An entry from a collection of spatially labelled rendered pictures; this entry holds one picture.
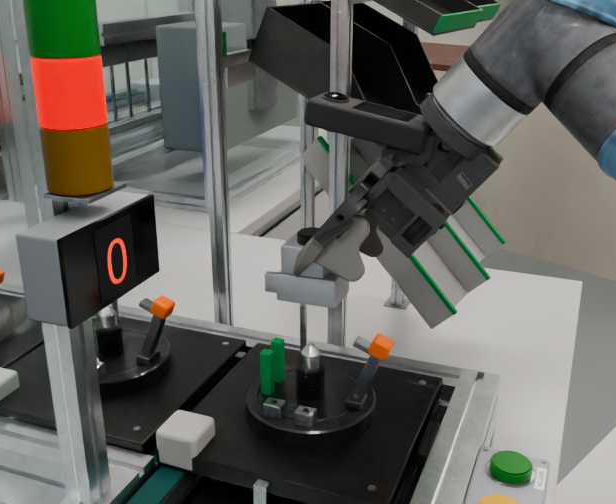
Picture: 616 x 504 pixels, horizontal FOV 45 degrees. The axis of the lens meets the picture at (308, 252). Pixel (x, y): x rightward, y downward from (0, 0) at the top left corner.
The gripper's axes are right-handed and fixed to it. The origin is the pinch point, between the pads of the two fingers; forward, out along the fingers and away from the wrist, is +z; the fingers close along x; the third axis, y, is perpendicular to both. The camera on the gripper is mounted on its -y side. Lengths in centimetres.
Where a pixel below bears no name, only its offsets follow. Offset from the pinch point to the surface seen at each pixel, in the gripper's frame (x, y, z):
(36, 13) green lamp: -21.6, -24.0, -11.1
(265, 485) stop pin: -12.9, 12.4, 14.1
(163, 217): 79, -34, 65
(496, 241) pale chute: 47, 19, 2
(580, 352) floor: 214, 97, 70
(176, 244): 64, -24, 57
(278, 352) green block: 0.7, 5.0, 12.0
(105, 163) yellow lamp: -19.1, -15.1, -4.2
